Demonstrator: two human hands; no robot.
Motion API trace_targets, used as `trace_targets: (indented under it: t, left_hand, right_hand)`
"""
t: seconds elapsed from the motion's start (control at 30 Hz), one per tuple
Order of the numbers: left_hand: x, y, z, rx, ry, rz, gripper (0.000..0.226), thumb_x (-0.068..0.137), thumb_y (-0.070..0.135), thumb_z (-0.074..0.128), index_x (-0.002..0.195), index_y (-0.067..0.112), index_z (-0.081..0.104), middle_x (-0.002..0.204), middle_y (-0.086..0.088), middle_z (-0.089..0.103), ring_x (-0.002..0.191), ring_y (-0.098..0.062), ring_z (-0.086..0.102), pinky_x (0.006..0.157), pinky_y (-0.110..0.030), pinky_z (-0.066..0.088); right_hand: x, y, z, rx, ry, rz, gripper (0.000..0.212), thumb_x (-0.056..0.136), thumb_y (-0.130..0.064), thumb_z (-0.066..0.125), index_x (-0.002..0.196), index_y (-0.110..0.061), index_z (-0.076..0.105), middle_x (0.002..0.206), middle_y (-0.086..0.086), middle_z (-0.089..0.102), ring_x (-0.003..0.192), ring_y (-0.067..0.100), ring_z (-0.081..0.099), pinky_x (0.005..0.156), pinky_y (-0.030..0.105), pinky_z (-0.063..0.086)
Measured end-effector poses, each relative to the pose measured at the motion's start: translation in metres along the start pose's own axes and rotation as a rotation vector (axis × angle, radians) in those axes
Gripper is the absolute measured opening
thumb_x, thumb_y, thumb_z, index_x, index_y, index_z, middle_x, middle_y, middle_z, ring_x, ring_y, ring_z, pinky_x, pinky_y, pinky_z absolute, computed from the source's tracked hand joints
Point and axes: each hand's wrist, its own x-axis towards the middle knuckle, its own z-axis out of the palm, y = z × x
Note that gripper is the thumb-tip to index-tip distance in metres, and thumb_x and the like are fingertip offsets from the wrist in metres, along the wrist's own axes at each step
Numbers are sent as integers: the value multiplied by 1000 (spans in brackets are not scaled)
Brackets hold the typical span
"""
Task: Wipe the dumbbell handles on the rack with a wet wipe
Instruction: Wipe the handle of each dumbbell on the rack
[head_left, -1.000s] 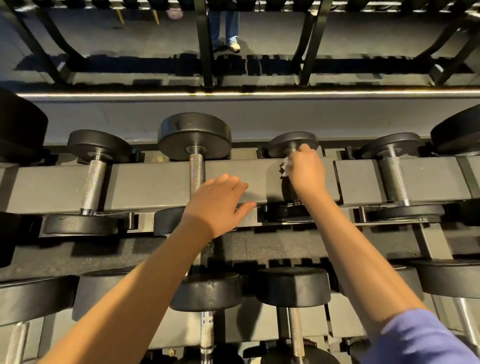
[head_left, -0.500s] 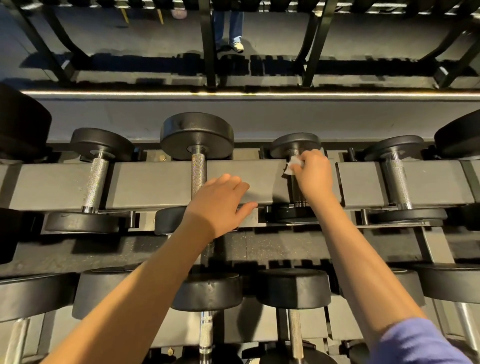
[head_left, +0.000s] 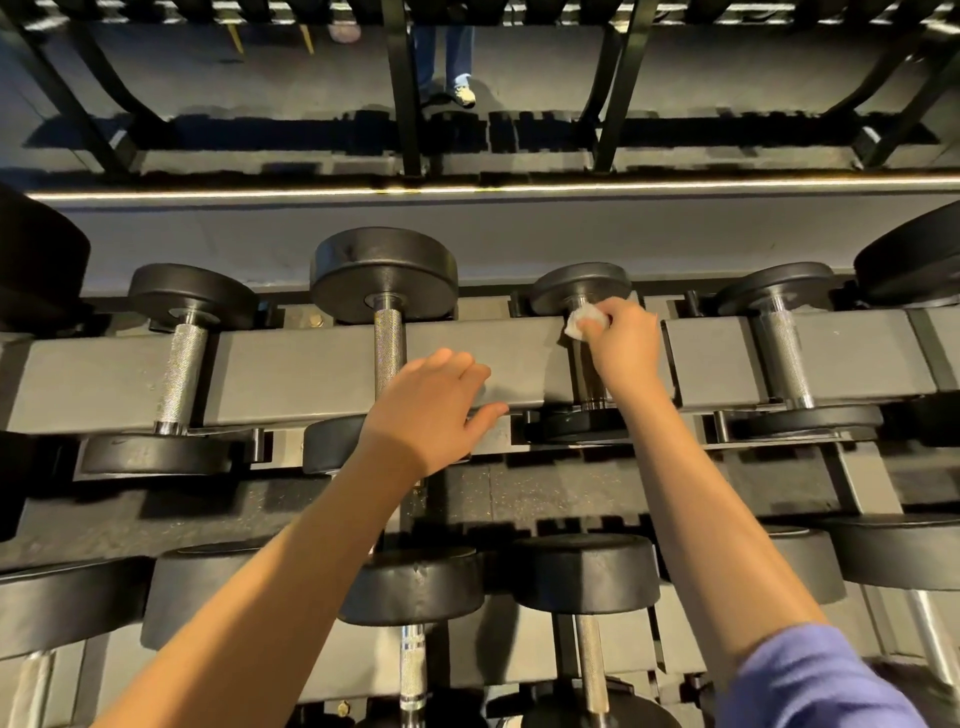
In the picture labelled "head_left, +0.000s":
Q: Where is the person's left hand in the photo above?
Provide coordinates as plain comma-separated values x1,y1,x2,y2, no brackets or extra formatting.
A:
360,347,511,482

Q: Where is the person's right hand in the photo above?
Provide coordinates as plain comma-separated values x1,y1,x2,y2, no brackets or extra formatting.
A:
576,296,666,401

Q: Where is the white cleaning wipe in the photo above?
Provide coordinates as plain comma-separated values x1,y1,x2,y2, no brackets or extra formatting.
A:
563,302,612,341

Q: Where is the person's left forearm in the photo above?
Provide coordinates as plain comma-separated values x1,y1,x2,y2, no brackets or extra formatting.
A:
91,431,430,728

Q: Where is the person's right forearm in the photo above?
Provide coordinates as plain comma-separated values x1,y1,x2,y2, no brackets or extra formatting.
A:
611,378,830,687

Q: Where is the row of black dumbbells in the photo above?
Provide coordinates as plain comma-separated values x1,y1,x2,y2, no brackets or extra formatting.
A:
0,513,960,728
0,182,960,543

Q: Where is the grey metal dumbbell rack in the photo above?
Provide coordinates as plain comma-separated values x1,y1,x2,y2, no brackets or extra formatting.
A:
0,281,960,728

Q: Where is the purple shirt sleeve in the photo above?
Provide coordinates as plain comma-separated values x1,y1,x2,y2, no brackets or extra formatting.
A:
714,621,933,728

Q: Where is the wall mirror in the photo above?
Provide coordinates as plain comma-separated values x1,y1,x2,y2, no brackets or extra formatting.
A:
0,0,960,189

